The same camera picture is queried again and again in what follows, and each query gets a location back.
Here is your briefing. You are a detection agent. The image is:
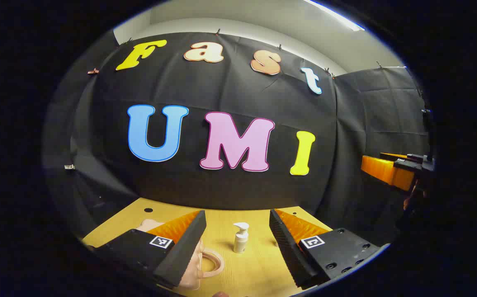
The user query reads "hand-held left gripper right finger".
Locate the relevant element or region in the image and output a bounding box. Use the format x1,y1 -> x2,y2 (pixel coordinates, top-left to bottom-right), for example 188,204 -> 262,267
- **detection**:
269,209 -> 381,288

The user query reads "white pump bottle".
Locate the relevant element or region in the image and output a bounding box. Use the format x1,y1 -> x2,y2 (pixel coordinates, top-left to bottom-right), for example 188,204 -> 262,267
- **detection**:
233,222 -> 250,254

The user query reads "black backdrop cloth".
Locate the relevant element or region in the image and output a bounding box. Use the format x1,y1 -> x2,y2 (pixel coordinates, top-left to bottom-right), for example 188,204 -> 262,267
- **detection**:
43,31 -> 431,248

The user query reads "pink suitcase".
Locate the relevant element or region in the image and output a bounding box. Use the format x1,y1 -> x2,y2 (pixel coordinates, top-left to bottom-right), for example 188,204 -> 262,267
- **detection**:
135,219 -> 225,291

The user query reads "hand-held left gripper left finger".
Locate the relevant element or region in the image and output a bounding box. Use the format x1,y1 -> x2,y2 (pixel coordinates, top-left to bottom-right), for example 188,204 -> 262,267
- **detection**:
86,210 -> 207,289

